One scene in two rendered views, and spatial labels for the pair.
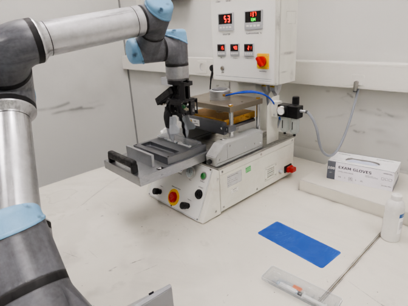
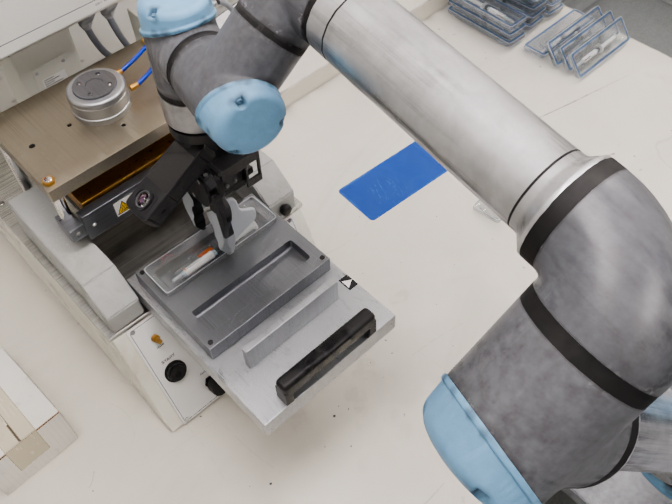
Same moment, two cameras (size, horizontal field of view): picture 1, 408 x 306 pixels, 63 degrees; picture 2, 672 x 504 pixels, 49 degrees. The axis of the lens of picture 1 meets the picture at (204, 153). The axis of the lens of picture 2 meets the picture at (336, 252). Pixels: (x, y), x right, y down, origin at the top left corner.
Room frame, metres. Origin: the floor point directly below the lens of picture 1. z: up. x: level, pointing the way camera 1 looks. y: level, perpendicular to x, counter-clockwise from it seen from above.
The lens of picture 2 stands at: (0.94, 0.71, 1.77)
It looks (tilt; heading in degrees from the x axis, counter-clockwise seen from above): 52 degrees down; 271
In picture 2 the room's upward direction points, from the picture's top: 3 degrees counter-clockwise
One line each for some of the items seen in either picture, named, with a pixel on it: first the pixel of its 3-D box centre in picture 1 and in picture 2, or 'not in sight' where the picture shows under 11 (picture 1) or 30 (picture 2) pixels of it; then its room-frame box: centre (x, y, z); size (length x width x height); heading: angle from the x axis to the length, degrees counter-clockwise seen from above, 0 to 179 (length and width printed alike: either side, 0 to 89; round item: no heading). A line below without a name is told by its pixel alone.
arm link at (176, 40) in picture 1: (175, 47); (183, 42); (1.10, 0.07, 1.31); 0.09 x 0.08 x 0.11; 121
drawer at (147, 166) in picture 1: (158, 154); (257, 296); (1.06, 0.15, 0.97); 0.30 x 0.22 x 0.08; 132
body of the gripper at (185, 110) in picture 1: (180, 98); (211, 150); (1.10, 0.07, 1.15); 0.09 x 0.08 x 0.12; 42
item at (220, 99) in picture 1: (229, 104); (107, 103); (1.27, -0.11, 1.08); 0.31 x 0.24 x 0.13; 42
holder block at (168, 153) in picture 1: (169, 147); (233, 270); (1.09, 0.12, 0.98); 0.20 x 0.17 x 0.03; 42
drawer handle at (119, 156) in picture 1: (122, 161); (327, 354); (0.97, 0.26, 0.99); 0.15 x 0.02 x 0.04; 42
